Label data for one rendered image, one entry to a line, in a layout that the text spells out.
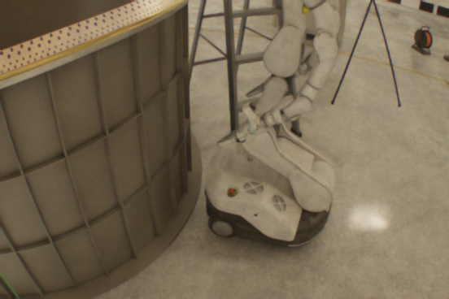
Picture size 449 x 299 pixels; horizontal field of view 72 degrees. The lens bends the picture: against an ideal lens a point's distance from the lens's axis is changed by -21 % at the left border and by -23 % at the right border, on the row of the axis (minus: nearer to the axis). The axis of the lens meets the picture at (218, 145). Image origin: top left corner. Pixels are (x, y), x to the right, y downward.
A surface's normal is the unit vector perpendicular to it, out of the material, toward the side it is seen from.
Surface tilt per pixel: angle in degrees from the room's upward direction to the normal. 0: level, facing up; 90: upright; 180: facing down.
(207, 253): 0
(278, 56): 89
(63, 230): 90
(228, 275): 0
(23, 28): 62
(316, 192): 90
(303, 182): 90
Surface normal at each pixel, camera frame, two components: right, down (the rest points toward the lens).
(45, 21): 0.61, 0.00
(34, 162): 0.56, 0.49
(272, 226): -0.33, 0.55
